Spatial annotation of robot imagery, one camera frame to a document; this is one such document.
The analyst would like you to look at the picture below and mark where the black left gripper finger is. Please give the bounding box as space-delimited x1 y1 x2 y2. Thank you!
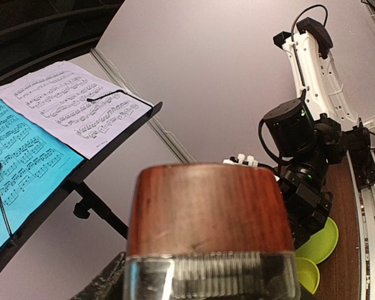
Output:
71 252 125 300

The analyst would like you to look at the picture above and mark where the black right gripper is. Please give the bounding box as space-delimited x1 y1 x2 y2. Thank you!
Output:
279 182 333 241

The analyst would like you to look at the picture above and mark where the black perforated music stand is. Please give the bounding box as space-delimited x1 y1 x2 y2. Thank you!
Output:
0 101 163 273

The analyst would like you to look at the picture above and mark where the brown wooden metronome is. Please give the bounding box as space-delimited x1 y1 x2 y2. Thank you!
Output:
122 164 301 299

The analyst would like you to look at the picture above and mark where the blue sheet music paper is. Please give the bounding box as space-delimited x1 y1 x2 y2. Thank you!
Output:
0 99 83 247

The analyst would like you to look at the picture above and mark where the lavender paper sheet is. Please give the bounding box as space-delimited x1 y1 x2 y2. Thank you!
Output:
0 61 152 159

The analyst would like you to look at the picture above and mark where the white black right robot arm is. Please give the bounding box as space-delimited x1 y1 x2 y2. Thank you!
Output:
259 12 374 247

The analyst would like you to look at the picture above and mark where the lime green plate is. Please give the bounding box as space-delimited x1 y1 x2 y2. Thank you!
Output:
295 217 339 264

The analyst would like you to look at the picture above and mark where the lime green bowl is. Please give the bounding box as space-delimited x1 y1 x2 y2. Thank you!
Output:
296 257 321 294

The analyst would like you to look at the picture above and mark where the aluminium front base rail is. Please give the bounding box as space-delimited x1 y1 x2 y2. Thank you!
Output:
346 124 375 300

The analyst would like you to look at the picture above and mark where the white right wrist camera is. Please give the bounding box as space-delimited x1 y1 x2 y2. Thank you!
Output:
222 154 275 172

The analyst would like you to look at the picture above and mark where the aluminium right corner post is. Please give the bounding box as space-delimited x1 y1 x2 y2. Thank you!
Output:
90 46 198 165

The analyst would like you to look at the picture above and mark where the black ceiling frame beam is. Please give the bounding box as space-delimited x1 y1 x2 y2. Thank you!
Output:
0 1 123 85

